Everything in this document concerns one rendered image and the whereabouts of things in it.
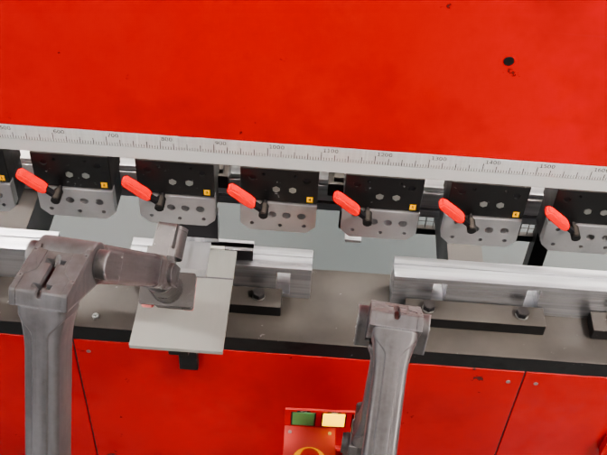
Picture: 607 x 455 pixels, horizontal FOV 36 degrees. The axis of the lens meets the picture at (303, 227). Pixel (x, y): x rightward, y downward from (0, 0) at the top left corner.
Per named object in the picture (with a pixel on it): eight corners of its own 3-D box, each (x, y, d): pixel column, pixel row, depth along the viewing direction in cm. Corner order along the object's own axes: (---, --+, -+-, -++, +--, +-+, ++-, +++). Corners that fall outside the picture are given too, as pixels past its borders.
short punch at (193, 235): (171, 243, 198) (168, 210, 191) (172, 236, 199) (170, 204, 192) (218, 246, 198) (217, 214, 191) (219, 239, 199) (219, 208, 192)
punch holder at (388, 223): (340, 236, 188) (346, 175, 176) (340, 206, 194) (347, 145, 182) (414, 241, 188) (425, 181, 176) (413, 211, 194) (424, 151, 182)
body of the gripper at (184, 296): (143, 271, 177) (137, 262, 170) (197, 274, 177) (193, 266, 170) (139, 304, 176) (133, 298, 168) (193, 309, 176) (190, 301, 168)
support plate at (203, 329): (128, 348, 180) (128, 345, 179) (152, 247, 198) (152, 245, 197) (222, 355, 180) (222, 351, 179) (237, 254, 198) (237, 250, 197)
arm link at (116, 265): (21, 274, 121) (101, 287, 119) (28, 231, 121) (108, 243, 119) (124, 283, 163) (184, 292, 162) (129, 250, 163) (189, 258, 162)
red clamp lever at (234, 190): (230, 190, 175) (269, 216, 180) (232, 174, 178) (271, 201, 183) (224, 194, 176) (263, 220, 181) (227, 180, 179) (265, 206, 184)
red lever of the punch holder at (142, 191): (124, 181, 175) (165, 208, 180) (127, 167, 178) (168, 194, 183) (117, 187, 176) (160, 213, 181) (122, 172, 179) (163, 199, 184)
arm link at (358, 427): (357, 324, 139) (429, 335, 138) (360, 294, 142) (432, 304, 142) (335, 461, 171) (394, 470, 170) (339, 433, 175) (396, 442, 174)
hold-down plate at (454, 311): (403, 325, 201) (405, 317, 199) (403, 306, 205) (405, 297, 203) (543, 335, 201) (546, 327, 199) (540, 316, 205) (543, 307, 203)
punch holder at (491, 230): (439, 243, 188) (452, 182, 176) (437, 213, 194) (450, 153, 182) (513, 248, 188) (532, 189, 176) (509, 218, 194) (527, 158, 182)
